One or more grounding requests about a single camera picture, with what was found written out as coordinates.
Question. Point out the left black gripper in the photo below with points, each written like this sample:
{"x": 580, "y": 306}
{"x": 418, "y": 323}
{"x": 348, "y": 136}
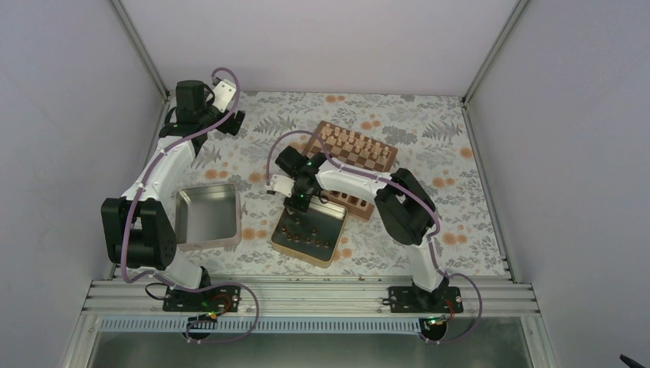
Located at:
{"x": 234, "y": 129}

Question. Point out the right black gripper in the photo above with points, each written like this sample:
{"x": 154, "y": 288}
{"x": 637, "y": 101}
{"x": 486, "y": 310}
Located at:
{"x": 300, "y": 208}

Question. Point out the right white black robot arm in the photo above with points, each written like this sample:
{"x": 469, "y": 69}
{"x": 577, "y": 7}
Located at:
{"x": 407, "y": 212}

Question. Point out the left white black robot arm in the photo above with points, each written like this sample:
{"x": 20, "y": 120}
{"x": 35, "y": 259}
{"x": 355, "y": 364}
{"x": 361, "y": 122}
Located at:
{"x": 139, "y": 235}

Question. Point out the gold tin with dark pieces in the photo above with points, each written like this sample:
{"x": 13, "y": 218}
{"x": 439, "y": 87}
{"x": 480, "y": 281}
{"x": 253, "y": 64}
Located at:
{"x": 312, "y": 236}

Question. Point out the row of light chess pieces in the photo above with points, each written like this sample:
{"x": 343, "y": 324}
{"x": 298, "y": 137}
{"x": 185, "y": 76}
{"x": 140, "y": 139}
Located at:
{"x": 351, "y": 146}

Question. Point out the floral patterned table mat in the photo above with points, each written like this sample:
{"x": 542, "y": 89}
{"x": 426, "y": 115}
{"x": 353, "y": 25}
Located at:
{"x": 432, "y": 142}

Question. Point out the wooden chessboard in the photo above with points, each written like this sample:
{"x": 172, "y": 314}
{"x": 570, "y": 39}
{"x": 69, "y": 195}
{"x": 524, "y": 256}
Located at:
{"x": 356, "y": 207}

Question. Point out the empty silver tin lid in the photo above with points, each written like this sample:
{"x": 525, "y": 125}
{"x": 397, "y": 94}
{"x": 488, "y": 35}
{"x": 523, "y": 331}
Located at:
{"x": 208, "y": 217}

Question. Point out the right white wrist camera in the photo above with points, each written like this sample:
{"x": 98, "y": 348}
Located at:
{"x": 280, "y": 184}

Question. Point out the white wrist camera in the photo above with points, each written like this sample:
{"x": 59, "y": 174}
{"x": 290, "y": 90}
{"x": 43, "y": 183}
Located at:
{"x": 280, "y": 184}
{"x": 224, "y": 92}

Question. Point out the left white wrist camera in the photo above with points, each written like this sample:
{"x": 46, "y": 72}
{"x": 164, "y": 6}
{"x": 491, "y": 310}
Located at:
{"x": 224, "y": 92}

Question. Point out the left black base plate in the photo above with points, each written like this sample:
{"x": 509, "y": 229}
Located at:
{"x": 215, "y": 301}

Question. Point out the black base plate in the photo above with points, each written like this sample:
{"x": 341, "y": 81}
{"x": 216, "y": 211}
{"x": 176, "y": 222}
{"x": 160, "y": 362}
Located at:
{"x": 215, "y": 301}
{"x": 413, "y": 300}

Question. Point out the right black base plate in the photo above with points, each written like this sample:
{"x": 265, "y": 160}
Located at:
{"x": 413, "y": 300}

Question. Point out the aluminium rail frame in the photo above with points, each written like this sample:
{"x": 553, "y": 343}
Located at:
{"x": 321, "y": 297}

